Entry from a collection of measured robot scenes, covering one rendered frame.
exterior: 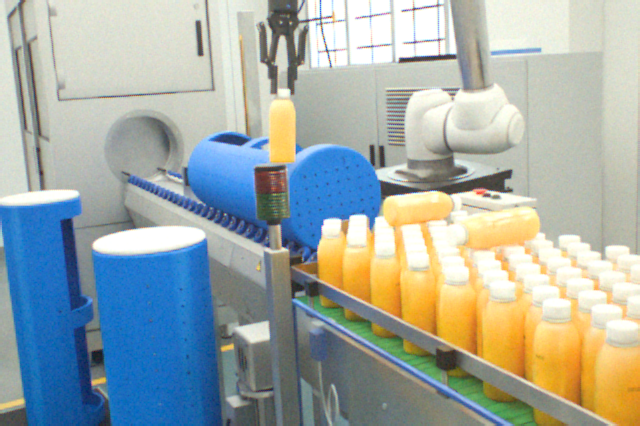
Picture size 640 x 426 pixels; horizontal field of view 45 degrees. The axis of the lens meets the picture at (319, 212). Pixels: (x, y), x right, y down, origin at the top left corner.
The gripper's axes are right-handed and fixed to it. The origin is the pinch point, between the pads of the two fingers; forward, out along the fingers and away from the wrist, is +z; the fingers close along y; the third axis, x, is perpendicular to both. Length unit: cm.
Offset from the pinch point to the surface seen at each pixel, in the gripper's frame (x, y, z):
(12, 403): -194, 56, 136
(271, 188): 49, 22, 24
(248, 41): -137, -39, -28
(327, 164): -0.7, -12.9, 20.7
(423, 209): 36, -19, 30
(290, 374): 46, 16, 60
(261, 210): 47, 23, 28
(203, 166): -69, 0, 23
